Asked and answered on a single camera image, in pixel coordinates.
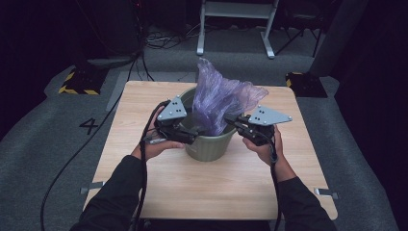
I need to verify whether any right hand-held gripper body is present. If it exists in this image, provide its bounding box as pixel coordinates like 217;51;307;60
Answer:
240;105;293;147

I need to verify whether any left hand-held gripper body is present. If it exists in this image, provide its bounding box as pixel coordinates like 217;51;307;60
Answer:
153;95;189;142

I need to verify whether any green plastic bin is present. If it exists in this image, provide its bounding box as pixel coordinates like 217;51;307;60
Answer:
177;87;245;163

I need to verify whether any purple plastic bag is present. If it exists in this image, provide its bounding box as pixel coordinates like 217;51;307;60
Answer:
191;57;270;138

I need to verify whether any person's left hand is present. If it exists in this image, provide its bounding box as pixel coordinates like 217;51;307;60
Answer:
131;114;186;162

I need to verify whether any person's right hand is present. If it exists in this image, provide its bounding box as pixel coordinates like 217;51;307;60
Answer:
242;124;298;184

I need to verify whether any yellow black striped base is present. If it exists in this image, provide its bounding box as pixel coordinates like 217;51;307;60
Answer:
58;66;109;96
285;71;329;99

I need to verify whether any black tripod stand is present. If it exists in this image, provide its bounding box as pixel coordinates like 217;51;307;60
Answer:
274;4;325;59

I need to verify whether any dark equipment stand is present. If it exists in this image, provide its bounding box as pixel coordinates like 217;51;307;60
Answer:
74;0;146;70

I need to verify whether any grey pillar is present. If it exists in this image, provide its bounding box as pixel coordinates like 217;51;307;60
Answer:
308;0;370;78

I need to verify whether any right hand-held gripper cable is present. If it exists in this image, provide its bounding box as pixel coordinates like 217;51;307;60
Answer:
256;129;284;231

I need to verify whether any hand-held gripper cable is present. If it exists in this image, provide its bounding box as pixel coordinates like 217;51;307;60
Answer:
256;129;284;231
132;99;171;231

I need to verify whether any left hand-held gripper cable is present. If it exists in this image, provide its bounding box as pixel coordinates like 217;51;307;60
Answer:
132;99;171;231

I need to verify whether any bundle of floor cables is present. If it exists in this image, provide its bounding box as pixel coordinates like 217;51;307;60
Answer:
143;22;202;51

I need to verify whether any black floor cable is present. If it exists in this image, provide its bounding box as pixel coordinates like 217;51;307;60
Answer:
39;51;156;231

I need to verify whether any white metal stand frame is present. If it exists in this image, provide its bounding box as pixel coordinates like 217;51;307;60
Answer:
195;0;280;60

